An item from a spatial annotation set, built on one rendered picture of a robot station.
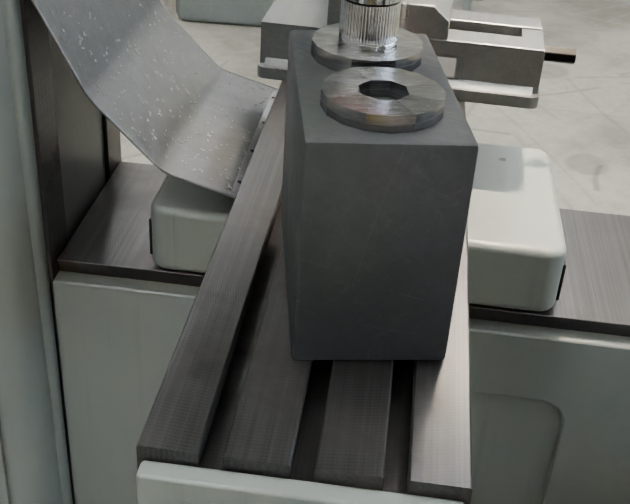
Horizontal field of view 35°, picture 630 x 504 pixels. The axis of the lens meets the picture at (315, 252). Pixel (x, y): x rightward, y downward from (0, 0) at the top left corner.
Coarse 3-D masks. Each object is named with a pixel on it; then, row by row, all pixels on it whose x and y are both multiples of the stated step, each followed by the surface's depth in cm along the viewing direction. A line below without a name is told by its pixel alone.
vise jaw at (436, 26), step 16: (416, 0) 117; (432, 0) 118; (448, 0) 122; (400, 16) 117; (416, 16) 117; (432, 16) 117; (448, 16) 117; (416, 32) 118; (432, 32) 118; (448, 32) 117
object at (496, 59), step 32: (288, 0) 128; (320, 0) 129; (288, 32) 121; (480, 32) 121; (512, 32) 124; (448, 64) 119; (480, 64) 119; (512, 64) 118; (480, 96) 119; (512, 96) 119
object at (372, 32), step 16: (352, 0) 75; (368, 0) 75; (384, 0) 75; (400, 0) 76; (352, 16) 76; (368, 16) 75; (384, 16) 76; (352, 32) 77; (368, 32) 76; (384, 32) 76; (368, 48) 77; (384, 48) 77
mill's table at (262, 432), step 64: (256, 192) 98; (256, 256) 88; (192, 320) 79; (256, 320) 84; (192, 384) 73; (256, 384) 73; (320, 384) 77; (384, 384) 74; (448, 384) 74; (192, 448) 67; (256, 448) 67; (320, 448) 68; (384, 448) 68; (448, 448) 68
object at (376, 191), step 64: (320, 64) 77; (384, 64) 75; (320, 128) 67; (384, 128) 67; (448, 128) 69; (320, 192) 68; (384, 192) 68; (448, 192) 68; (320, 256) 71; (384, 256) 71; (448, 256) 71; (320, 320) 74; (384, 320) 74; (448, 320) 74
